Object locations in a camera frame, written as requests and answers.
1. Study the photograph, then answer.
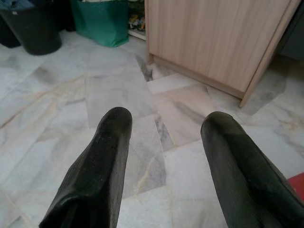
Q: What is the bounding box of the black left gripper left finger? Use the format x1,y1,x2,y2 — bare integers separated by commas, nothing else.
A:
38,106,133,228

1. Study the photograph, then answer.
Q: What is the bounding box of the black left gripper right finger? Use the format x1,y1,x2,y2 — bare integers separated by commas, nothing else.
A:
200,111,304,228

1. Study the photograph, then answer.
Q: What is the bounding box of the red plastic stool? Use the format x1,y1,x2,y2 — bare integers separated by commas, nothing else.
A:
286,174,304,198

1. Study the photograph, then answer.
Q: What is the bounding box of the light wooden cabinet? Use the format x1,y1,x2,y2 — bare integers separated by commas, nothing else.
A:
144,0,304,108

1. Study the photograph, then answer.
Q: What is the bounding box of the green fabric bag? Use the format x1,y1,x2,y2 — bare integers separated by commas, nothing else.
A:
70,0,130,48

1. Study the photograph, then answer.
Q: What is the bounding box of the black plastic bucket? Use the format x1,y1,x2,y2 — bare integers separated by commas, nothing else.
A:
0,0,72,57

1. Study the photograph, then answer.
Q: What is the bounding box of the dark grey furniture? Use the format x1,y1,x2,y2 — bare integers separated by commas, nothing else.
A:
274,9,304,58

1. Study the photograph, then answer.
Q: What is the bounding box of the cluttered white shelf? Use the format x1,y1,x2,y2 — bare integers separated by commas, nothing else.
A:
128,0,147,40

